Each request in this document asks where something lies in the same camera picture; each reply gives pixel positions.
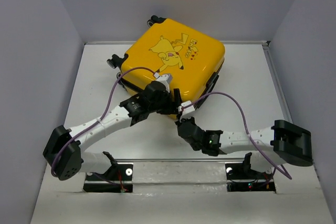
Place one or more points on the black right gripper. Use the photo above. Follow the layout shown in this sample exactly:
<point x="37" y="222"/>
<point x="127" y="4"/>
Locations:
<point x="178" y="123"/>

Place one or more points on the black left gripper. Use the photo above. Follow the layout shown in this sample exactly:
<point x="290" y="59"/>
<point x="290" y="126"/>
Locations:
<point x="172" y="106"/>

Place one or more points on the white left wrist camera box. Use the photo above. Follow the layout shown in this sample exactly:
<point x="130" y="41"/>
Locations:
<point x="165" y="79"/>

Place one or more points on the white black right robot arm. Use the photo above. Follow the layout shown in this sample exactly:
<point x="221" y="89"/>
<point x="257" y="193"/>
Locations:
<point x="281" y="143"/>

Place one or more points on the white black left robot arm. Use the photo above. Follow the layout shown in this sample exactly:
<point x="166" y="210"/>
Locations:
<point x="66" y="150"/>

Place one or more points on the metal table edge rail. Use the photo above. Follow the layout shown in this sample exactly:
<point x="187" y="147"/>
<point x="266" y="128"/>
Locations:
<point x="276" y="81"/>

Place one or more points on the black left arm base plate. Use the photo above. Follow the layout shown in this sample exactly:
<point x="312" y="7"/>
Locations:
<point x="117" y="178"/>

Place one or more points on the yellow hard-shell suitcase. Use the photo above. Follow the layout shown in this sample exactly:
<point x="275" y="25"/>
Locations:
<point x="193" y="58"/>

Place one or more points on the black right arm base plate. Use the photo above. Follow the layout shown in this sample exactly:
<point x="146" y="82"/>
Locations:
<point x="241" y="177"/>

